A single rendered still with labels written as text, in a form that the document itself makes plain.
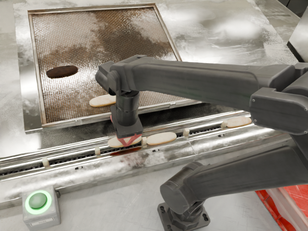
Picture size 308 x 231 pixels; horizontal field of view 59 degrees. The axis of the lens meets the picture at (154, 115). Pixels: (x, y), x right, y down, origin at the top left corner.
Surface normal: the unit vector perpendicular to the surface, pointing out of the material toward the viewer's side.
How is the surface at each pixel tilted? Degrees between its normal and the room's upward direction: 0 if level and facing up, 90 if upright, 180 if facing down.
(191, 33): 10
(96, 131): 0
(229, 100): 93
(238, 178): 88
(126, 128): 0
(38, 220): 90
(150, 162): 0
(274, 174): 91
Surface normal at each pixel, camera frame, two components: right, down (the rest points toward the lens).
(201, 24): 0.16, -0.52
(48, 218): 0.33, 0.73
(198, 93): -0.73, 0.48
